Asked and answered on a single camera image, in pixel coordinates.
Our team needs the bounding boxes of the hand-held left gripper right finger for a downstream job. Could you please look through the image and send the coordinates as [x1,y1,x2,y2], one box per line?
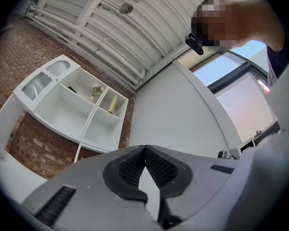
[144,144,241,229]

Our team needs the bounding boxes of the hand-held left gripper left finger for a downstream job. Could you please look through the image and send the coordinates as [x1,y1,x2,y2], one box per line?
[21,144,159,231]

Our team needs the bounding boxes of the yellow sponge cloth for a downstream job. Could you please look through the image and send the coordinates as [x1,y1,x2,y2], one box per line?
[107,95,119,113]

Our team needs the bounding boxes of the small metal object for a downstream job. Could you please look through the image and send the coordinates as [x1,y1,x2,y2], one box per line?
[217,150,235,159]

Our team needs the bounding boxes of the white roller blind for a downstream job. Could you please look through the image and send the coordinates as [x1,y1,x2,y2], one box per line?
[216,71,278,143]

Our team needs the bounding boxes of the white shelving unit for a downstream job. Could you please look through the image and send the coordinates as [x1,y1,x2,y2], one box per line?
[0,54,130,204]

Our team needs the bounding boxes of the dark framed window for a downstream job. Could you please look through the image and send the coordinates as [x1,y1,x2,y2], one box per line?
[192,39,281,144]

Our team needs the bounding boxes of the white artificial flowers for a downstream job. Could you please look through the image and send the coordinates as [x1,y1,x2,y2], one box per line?
[91,83,104,98]

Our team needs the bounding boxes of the white glass cabinet door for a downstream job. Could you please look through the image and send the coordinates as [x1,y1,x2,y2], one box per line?
[13,71,61,113]
[45,59,80,82]

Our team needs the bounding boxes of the person's black shirt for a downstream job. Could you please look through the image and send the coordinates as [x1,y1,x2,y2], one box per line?
[266,43,289,82]

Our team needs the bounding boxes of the white ceiling pipes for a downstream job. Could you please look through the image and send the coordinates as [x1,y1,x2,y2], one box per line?
[26,5,147,85]

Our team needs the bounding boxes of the person's head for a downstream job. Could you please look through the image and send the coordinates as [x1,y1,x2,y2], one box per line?
[191,0,286,55]

